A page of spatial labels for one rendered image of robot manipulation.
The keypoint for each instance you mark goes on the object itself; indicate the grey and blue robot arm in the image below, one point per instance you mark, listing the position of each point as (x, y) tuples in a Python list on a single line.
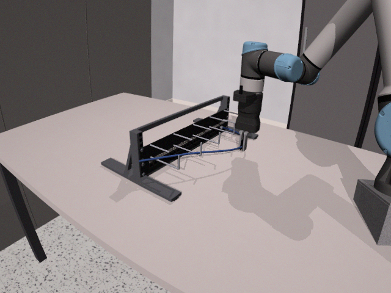
[(305, 70)]

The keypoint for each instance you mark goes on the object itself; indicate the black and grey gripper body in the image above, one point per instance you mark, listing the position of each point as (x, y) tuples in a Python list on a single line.
[(249, 97)]

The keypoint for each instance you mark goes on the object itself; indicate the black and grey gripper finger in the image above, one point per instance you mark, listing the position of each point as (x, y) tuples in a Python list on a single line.
[(244, 146), (241, 138)]

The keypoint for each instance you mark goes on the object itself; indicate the dark grey rack with metal hooks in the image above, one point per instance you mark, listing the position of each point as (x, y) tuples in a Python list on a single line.
[(179, 142)]

